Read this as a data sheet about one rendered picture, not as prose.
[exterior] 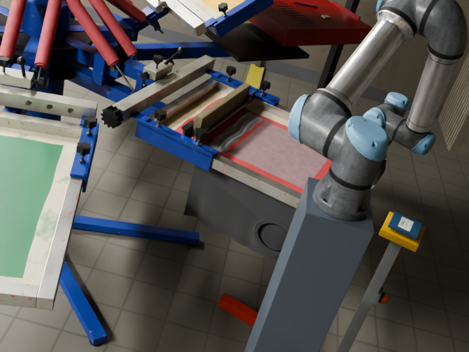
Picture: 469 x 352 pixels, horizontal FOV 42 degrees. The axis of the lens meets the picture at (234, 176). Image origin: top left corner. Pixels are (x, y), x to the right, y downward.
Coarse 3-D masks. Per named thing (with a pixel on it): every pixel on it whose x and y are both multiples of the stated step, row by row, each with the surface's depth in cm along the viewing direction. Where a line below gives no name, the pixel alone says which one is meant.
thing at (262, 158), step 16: (224, 128) 232; (240, 144) 224; (256, 144) 227; (240, 160) 215; (256, 160) 218; (272, 160) 220; (288, 160) 223; (272, 176) 211; (288, 176) 214; (304, 176) 216; (320, 176) 219
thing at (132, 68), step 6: (132, 60) 241; (126, 66) 238; (132, 66) 237; (138, 66) 238; (126, 72) 239; (132, 72) 238; (138, 72) 236; (132, 78) 239; (144, 84) 237; (150, 84) 236
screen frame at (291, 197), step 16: (208, 80) 254; (192, 96) 239; (176, 112) 230; (272, 112) 251; (288, 112) 248; (224, 160) 206; (240, 176) 204; (256, 176) 202; (272, 192) 201; (288, 192) 199
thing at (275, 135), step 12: (204, 108) 241; (228, 120) 237; (264, 120) 245; (252, 132) 234; (264, 132) 236; (276, 132) 239; (288, 132) 241; (276, 144) 231; (288, 144) 233; (300, 144) 235; (300, 156) 227; (312, 156) 229; (324, 156) 232; (324, 168) 224
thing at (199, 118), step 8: (240, 88) 239; (248, 88) 243; (232, 96) 231; (240, 96) 238; (216, 104) 223; (224, 104) 225; (232, 104) 234; (208, 112) 216; (216, 112) 221; (224, 112) 229; (200, 120) 212; (208, 120) 217; (216, 120) 225
